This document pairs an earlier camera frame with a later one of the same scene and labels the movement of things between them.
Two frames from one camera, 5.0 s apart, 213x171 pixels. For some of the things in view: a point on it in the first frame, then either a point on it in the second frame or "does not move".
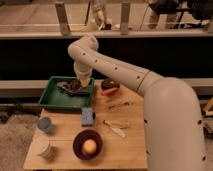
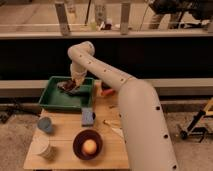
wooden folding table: (109, 136) does not move
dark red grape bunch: (73, 85) does not move
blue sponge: (87, 115) does not move
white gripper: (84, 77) -> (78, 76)
